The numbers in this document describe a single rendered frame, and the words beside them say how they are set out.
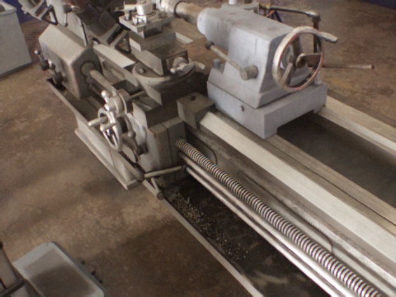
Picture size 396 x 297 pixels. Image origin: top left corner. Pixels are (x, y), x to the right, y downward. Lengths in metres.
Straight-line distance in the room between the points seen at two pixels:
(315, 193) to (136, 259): 1.24
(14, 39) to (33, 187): 1.82
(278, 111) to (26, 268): 1.28
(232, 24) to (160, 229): 1.25
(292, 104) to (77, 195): 1.62
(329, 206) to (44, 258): 1.32
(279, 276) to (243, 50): 0.82
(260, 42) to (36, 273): 1.34
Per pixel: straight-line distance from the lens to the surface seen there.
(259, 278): 1.78
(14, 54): 4.58
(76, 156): 3.23
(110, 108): 1.90
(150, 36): 1.97
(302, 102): 1.72
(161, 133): 1.84
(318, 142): 1.84
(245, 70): 1.61
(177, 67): 1.82
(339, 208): 1.40
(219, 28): 1.79
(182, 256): 2.41
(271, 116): 1.63
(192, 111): 1.77
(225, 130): 1.71
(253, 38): 1.65
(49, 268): 2.19
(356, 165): 1.75
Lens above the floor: 1.80
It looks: 36 degrees down
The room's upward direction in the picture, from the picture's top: 7 degrees counter-clockwise
